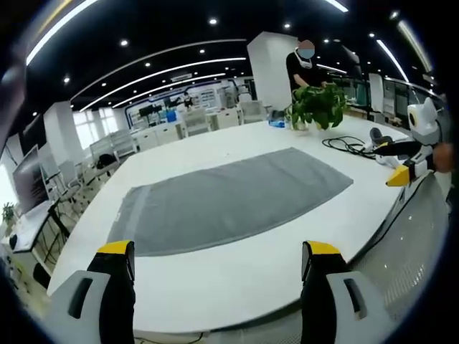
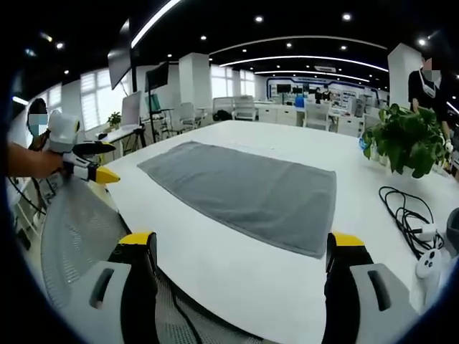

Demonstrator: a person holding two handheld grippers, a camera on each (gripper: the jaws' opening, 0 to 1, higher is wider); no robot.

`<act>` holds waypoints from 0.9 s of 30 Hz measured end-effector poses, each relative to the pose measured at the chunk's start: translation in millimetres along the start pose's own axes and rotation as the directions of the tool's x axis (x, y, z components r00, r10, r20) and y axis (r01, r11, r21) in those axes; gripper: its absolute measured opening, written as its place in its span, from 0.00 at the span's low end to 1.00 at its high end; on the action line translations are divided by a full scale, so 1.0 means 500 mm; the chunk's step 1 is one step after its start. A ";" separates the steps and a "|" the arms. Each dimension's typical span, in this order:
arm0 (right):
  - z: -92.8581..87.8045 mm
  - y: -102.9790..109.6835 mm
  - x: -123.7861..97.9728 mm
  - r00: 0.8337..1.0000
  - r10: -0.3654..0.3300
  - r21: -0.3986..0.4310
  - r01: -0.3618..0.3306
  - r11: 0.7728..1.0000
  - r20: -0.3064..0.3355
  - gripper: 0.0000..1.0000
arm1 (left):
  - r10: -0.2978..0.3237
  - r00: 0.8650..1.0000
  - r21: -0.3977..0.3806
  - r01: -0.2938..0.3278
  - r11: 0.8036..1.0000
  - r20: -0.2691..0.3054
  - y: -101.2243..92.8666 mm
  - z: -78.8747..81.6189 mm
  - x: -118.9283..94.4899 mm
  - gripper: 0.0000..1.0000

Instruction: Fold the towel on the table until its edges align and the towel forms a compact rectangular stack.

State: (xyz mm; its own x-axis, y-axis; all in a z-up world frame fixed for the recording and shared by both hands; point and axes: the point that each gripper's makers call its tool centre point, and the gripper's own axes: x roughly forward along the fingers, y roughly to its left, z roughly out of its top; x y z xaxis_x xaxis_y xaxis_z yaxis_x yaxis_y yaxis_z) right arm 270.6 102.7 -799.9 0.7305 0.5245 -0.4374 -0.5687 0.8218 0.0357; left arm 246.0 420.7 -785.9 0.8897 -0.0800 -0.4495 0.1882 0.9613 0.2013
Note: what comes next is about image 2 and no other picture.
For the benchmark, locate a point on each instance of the white power adapter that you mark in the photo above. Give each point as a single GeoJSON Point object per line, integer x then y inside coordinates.
{"type": "Point", "coordinates": [425, 232]}

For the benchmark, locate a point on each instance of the small green plant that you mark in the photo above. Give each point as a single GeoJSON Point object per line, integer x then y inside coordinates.
{"type": "Point", "coordinates": [114, 119]}

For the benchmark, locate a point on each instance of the white office chair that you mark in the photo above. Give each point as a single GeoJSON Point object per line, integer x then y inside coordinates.
{"type": "Point", "coordinates": [244, 106]}
{"type": "Point", "coordinates": [191, 114]}
{"type": "Point", "coordinates": [317, 114]}

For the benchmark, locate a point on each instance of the dark grey container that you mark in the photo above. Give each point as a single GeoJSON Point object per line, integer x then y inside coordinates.
{"type": "Point", "coordinates": [453, 229]}

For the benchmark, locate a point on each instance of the black monitor on stand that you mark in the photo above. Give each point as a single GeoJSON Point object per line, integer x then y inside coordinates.
{"type": "Point", "coordinates": [157, 77]}

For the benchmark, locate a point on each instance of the large black monitor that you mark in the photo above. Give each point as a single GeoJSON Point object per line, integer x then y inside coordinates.
{"type": "Point", "coordinates": [120, 59]}

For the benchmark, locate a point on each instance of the white desktop monitor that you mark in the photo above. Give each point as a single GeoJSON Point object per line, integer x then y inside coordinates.
{"type": "Point", "coordinates": [131, 107]}

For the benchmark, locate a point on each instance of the grey towel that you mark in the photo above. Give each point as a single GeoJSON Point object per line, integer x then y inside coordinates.
{"type": "Point", "coordinates": [247, 195]}

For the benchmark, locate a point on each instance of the green potted plant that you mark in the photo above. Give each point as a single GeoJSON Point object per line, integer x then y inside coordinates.
{"type": "Point", "coordinates": [405, 143]}

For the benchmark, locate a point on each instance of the blue plastic bag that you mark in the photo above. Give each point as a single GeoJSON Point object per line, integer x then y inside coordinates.
{"type": "Point", "coordinates": [363, 144]}

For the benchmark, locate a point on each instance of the white table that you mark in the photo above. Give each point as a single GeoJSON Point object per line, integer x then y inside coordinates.
{"type": "Point", "coordinates": [287, 229]}

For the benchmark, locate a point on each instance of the grey mesh office chair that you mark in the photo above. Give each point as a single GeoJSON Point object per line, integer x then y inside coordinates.
{"type": "Point", "coordinates": [93, 251]}

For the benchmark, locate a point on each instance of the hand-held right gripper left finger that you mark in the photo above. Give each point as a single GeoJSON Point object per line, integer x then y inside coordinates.
{"type": "Point", "coordinates": [107, 290]}

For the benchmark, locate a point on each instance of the black tripod stand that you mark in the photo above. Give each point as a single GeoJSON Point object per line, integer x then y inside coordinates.
{"type": "Point", "coordinates": [138, 138]}

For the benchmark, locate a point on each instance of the person's left hand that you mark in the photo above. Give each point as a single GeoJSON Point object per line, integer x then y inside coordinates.
{"type": "Point", "coordinates": [54, 163]}

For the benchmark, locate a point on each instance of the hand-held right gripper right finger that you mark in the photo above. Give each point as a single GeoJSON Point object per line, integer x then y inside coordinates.
{"type": "Point", "coordinates": [362, 290]}

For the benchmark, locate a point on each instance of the white handheld controller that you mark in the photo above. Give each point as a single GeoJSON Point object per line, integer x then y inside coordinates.
{"type": "Point", "coordinates": [430, 265]}

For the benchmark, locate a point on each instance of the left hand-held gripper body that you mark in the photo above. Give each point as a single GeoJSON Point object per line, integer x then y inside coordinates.
{"type": "Point", "coordinates": [61, 132]}

